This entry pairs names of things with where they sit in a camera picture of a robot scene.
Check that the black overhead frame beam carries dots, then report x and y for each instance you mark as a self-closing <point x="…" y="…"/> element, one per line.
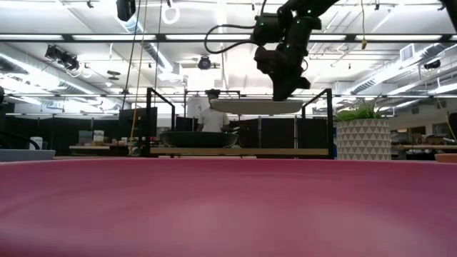
<point x="160" y="37"/>

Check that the potted plant patterned white pot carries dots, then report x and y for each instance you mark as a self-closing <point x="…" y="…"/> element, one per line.
<point x="363" y="139"/>

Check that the grey plate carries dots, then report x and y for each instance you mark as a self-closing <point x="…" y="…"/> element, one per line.
<point x="250" y="107"/>

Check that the terracotta plate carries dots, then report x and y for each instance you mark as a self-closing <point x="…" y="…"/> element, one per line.
<point x="198" y="140"/>

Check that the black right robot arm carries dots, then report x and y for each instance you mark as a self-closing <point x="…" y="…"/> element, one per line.
<point x="303" y="28"/>

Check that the round black ceiling device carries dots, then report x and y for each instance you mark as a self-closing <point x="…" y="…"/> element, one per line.
<point x="204" y="63"/>

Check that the wooden background table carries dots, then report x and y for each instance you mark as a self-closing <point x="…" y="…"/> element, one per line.
<point x="425" y="146"/>
<point x="93" y="146"/>

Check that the black monitor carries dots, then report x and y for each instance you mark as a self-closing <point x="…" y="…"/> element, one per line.
<point x="137" y="121"/>

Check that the pale pink plate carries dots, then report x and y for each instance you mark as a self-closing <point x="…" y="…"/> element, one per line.
<point x="228" y="207"/>

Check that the black ceiling spotlights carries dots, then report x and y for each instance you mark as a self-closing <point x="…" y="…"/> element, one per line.
<point x="64" y="59"/>

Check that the person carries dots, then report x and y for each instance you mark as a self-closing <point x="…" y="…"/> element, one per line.
<point x="213" y="119"/>

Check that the white container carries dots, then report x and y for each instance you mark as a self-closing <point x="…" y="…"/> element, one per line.
<point x="36" y="142"/>

